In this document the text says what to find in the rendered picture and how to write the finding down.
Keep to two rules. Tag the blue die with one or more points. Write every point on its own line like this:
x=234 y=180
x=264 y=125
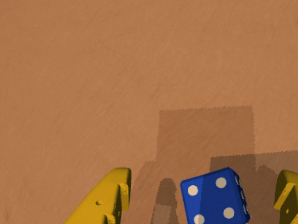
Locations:
x=215 y=198

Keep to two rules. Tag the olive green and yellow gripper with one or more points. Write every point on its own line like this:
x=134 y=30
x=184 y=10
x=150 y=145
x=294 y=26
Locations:
x=106 y=201

